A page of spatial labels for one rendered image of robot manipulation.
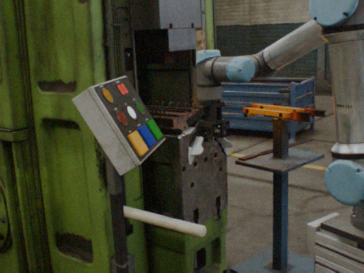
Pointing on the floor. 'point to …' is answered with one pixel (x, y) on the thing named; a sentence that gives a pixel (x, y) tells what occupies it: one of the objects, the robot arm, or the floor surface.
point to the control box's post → (116, 201)
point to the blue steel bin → (228, 94)
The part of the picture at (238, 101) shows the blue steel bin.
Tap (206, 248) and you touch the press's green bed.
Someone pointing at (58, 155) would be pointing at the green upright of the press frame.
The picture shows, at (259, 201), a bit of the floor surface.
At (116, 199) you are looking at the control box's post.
